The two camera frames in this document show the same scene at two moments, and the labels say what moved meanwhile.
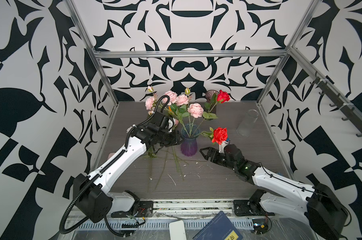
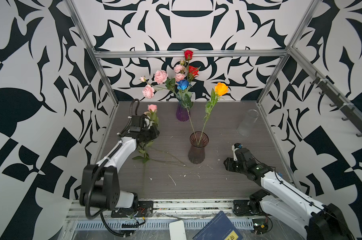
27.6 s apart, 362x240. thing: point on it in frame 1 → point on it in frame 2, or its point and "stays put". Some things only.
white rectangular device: (177, 230) stays put
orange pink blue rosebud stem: (171, 111) → (220, 89)
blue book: (219, 228) stays put
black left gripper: (175, 138) → (154, 132)
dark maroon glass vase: (208, 95) → (196, 153)
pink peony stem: (168, 100) → (161, 82)
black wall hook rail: (343, 106) stays put
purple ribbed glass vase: (189, 144) → (182, 114)
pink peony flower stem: (186, 110) → (180, 70)
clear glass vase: (243, 129) stays put
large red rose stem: (219, 135) → (193, 71)
